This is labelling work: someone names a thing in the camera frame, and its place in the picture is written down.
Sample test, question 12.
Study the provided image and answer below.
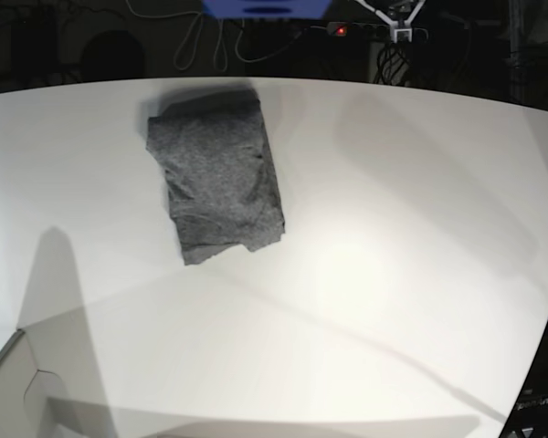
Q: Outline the blue plastic panel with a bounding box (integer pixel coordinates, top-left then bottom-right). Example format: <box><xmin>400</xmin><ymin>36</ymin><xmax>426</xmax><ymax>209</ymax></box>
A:
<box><xmin>203</xmin><ymin>0</ymin><xmax>332</xmax><ymax>19</ymax></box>

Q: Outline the grey long-sleeve t-shirt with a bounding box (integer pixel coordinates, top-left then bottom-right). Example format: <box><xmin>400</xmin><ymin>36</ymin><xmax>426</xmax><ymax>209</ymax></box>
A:
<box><xmin>146</xmin><ymin>88</ymin><xmax>285</xmax><ymax>266</ymax></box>

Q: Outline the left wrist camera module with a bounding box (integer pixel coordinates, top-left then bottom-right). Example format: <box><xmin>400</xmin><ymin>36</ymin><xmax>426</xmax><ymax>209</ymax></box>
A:
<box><xmin>390</xmin><ymin>26</ymin><xmax>414</xmax><ymax>44</ymax></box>

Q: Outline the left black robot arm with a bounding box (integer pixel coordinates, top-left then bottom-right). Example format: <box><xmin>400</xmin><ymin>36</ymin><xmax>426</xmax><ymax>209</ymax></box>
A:
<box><xmin>355</xmin><ymin>0</ymin><xmax>427</xmax><ymax>29</ymax></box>

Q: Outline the black power strip red switch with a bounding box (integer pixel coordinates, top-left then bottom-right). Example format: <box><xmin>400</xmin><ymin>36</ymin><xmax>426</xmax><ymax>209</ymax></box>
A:
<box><xmin>324</xmin><ymin>22</ymin><xmax>429</xmax><ymax>43</ymax></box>

